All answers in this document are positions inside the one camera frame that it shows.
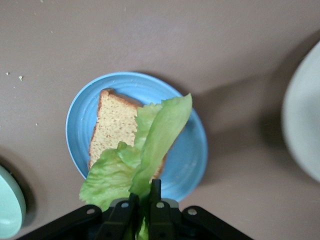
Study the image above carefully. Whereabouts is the blue round plate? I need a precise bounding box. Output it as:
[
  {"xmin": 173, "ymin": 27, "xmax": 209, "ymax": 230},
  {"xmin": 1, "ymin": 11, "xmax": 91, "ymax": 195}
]
[{"xmin": 65, "ymin": 71, "xmax": 209, "ymax": 203}]

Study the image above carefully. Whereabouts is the mint green round plate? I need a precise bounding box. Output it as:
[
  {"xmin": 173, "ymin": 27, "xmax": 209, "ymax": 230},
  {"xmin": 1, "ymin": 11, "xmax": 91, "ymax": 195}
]
[{"xmin": 0, "ymin": 164, "xmax": 27, "ymax": 240}]

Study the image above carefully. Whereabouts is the green lettuce leaf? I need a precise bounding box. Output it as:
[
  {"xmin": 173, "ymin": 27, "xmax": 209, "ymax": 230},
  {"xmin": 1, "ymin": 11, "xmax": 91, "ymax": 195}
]
[{"xmin": 79, "ymin": 93, "xmax": 193, "ymax": 240}]

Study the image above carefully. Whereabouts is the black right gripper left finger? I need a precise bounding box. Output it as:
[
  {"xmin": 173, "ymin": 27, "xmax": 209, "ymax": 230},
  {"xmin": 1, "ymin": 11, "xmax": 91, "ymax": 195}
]
[{"xmin": 99, "ymin": 192, "xmax": 140, "ymax": 240}]

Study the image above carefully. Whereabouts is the brown bread slice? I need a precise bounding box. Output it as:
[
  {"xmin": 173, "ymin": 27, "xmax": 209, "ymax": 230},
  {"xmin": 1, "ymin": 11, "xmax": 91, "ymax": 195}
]
[{"xmin": 87, "ymin": 87, "xmax": 186, "ymax": 180}]

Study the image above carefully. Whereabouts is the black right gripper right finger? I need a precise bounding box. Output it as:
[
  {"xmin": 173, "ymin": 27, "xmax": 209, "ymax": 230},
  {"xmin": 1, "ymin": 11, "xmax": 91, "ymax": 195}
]
[{"xmin": 149, "ymin": 178, "xmax": 176, "ymax": 240}]

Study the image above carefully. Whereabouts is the beige round plate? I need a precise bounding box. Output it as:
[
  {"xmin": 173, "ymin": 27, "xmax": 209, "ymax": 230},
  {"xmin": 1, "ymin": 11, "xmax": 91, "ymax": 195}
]
[{"xmin": 281, "ymin": 41, "xmax": 320, "ymax": 183}]

